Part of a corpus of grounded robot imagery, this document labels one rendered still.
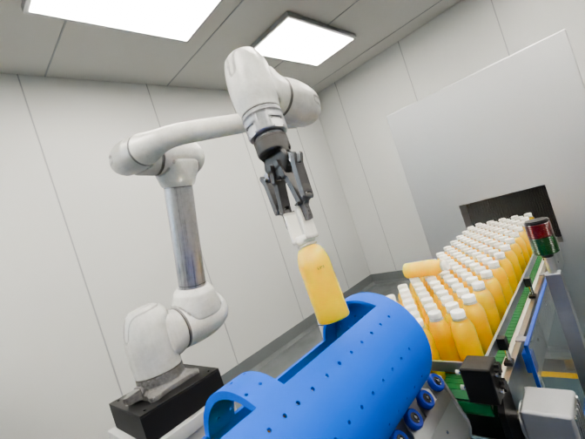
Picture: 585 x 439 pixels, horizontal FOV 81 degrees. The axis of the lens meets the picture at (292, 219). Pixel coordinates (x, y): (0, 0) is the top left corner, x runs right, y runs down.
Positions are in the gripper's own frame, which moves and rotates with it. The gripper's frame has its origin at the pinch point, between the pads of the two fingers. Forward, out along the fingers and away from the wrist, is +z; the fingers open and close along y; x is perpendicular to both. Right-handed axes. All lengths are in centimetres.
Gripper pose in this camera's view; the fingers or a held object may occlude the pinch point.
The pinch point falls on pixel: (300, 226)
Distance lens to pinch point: 71.5
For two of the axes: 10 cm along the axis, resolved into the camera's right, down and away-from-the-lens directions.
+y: 5.8, -3.3, -7.4
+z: 3.3, 9.3, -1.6
